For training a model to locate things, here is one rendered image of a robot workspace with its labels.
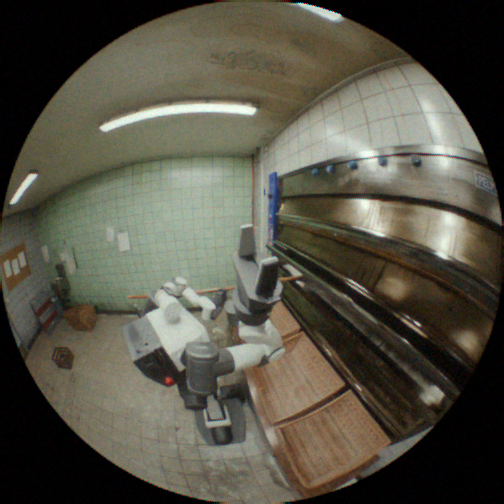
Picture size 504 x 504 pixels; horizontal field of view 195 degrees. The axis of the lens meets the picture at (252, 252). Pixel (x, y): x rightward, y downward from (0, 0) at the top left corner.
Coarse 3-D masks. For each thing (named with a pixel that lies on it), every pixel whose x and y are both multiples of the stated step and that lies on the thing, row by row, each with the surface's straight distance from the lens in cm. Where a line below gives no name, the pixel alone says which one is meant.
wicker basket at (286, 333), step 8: (280, 304) 158; (272, 312) 172; (280, 312) 158; (288, 312) 146; (272, 320) 172; (280, 320) 158; (288, 320) 146; (280, 328) 159; (288, 328) 147; (296, 328) 138; (280, 336) 130; (288, 336) 135
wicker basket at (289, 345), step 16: (304, 336) 129; (288, 352) 145; (304, 352) 133; (256, 368) 136; (272, 368) 137; (288, 368) 139; (304, 368) 136; (320, 368) 124; (256, 384) 126; (272, 384) 131; (288, 384) 132; (304, 384) 135; (320, 384) 128; (272, 400) 126; (288, 400) 128; (304, 400) 130; (320, 400) 109; (272, 416) 109; (288, 416) 108
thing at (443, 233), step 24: (288, 216) 122; (312, 216) 101; (336, 216) 87; (360, 216) 78; (384, 216) 73; (408, 216) 69; (432, 216) 68; (456, 216) 69; (408, 240) 64; (432, 240) 65; (456, 240) 66; (480, 240) 68; (456, 264) 62; (480, 264) 66
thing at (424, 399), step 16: (288, 272) 144; (304, 288) 121; (320, 304) 108; (336, 320) 100; (352, 336) 95; (368, 352) 93; (384, 352) 94; (384, 368) 92; (400, 368) 94; (400, 384) 93; (416, 384) 96; (416, 400) 96; (432, 400) 101; (432, 416) 103
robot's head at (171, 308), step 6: (162, 294) 59; (156, 300) 61; (162, 300) 55; (168, 300) 53; (174, 300) 53; (162, 306) 54; (168, 306) 52; (174, 306) 53; (180, 306) 54; (168, 312) 53; (174, 312) 54; (180, 312) 56; (168, 318) 59; (174, 318) 59
